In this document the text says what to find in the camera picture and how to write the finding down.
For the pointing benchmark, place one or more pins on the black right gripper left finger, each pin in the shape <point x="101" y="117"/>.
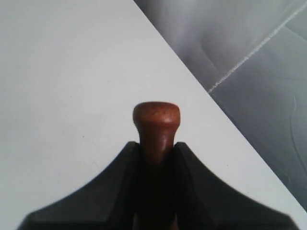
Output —
<point x="108" y="202"/>

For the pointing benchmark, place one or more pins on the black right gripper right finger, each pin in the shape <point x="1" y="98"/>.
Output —
<point x="206" y="202"/>

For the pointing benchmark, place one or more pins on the brown wooden pestle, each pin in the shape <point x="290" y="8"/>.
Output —
<point x="157" y="123"/>

